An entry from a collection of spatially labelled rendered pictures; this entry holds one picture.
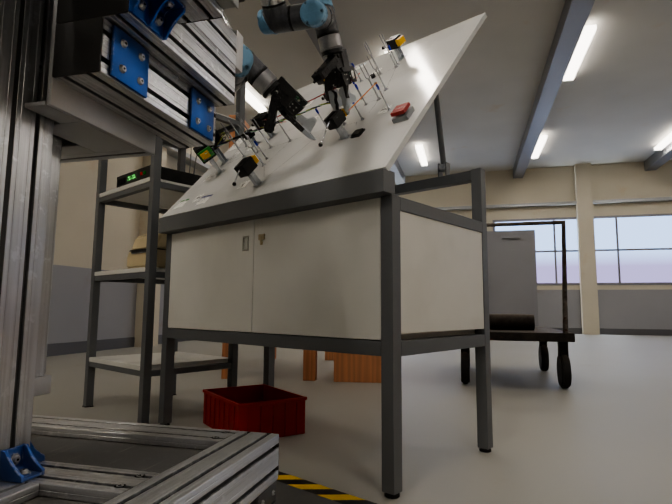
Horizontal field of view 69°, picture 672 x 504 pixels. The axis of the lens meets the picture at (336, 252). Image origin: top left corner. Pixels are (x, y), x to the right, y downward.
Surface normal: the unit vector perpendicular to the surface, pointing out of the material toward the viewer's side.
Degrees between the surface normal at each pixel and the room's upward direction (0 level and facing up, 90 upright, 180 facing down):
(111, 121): 90
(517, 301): 90
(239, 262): 90
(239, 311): 90
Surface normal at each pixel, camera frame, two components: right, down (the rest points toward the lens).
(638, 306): -0.26, -0.11
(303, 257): -0.66, -0.09
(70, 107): 0.97, -0.02
